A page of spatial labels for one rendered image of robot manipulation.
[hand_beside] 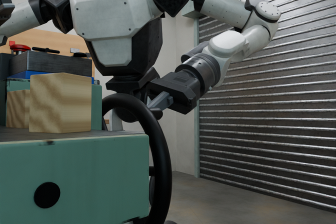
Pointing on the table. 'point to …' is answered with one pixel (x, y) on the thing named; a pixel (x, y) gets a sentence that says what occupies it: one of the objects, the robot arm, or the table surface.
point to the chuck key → (45, 50)
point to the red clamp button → (20, 48)
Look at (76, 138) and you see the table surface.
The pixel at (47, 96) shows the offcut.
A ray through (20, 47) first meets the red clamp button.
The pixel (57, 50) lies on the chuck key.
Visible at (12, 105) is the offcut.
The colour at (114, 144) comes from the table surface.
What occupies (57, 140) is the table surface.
